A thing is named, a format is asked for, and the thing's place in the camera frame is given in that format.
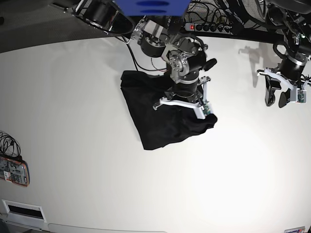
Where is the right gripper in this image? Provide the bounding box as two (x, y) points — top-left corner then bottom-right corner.
(165, 80), (203, 103)

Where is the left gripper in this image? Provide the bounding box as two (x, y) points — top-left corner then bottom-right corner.
(265, 57), (308, 108)

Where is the black T-shirt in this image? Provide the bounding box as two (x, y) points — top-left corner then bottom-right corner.
(121, 70), (218, 150)

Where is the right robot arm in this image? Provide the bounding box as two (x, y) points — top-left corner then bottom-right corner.
(65, 0), (217, 102)

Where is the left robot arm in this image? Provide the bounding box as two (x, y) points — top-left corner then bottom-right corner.
(257, 0), (311, 108)

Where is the white power strip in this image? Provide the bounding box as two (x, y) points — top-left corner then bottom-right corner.
(184, 23), (233, 34)

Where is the blue plastic bin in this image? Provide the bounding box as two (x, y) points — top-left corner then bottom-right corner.
(114, 0), (190, 16)

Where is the card at table edge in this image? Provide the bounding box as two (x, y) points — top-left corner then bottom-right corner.
(284, 226), (306, 233)

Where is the orange electronics case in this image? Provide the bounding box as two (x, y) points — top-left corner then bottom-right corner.
(0, 155), (30, 187)

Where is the black coiled cable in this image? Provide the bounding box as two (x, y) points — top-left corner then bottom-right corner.
(0, 130), (21, 158)

